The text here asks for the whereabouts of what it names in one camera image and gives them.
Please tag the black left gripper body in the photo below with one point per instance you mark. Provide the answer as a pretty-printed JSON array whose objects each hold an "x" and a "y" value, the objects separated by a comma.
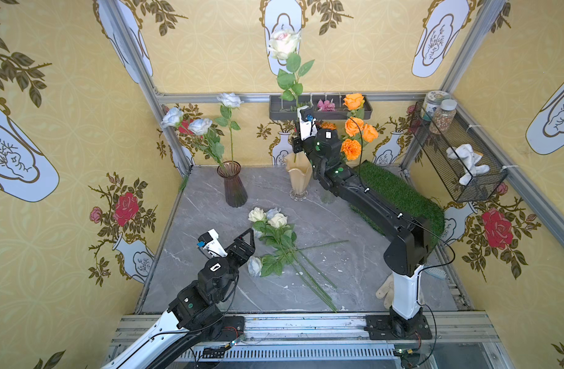
[{"x": 236, "y": 251}]

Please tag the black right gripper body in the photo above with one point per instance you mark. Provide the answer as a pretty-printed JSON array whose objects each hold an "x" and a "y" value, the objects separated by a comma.
[{"x": 305, "y": 144}]

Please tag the orange marigold flower stem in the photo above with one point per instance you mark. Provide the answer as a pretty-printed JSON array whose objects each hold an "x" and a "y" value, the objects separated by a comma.
[{"x": 328, "y": 125}]

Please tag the small orange marigold stem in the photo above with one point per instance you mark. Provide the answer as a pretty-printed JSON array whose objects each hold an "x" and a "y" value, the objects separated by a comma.
[{"x": 351, "y": 149}]

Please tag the orange rose stem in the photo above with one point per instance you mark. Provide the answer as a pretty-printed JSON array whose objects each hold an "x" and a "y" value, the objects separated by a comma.
[
  {"x": 355, "y": 105},
  {"x": 368, "y": 135},
  {"x": 354, "y": 126}
]

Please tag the white rose top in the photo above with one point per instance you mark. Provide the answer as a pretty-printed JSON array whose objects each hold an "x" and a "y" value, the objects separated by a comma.
[{"x": 272, "y": 213}]

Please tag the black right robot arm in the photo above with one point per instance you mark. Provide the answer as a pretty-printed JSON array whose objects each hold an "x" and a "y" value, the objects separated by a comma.
[{"x": 410, "y": 238}]

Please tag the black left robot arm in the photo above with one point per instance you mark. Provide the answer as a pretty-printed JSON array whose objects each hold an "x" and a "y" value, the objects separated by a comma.
[{"x": 194, "y": 315}]

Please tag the cream ruffled vase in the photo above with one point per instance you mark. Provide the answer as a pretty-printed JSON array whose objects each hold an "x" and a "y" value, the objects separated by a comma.
[{"x": 300, "y": 170}]

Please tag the pink flower in planter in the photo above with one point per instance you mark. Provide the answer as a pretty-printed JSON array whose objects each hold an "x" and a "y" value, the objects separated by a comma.
[{"x": 326, "y": 106}]

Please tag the dark purple glass vase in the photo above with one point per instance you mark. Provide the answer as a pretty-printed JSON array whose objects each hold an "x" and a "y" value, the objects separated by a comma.
[{"x": 234, "y": 190}]

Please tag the green artificial grass mat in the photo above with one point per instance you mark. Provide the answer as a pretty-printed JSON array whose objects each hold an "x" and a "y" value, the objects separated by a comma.
[{"x": 401, "y": 195}]

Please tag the glass jar with floral lid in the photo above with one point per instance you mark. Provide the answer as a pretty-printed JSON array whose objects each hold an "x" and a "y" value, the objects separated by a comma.
[{"x": 432, "y": 102}]

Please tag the jar with white lid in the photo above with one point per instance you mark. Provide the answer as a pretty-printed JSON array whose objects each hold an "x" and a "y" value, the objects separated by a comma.
[{"x": 443, "y": 116}]

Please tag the white cloth figure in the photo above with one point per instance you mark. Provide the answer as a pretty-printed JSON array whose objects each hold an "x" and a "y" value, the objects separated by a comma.
[{"x": 469, "y": 159}]

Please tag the beige work glove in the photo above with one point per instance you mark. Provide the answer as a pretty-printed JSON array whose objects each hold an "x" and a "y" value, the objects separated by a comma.
[{"x": 384, "y": 290}]

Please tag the teal brush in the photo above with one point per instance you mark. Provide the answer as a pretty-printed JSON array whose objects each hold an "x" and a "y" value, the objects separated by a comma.
[{"x": 436, "y": 272}]

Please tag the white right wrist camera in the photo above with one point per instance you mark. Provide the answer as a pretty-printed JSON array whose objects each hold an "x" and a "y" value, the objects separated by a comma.
[{"x": 306, "y": 123}]

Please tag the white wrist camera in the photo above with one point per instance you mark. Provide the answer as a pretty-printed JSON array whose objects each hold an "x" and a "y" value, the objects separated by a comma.
[
  {"x": 210, "y": 246},
  {"x": 306, "y": 123}
]

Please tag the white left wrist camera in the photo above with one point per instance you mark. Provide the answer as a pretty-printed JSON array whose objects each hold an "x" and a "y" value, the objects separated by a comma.
[{"x": 210, "y": 246}]

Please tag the grey wall planter shelf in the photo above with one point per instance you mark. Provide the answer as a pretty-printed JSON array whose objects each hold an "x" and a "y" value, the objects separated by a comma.
[{"x": 281, "y": 110}]

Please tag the black wire wall basket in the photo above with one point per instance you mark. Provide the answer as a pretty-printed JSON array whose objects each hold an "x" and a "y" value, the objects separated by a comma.
[{"x": 455, "y": 163}]

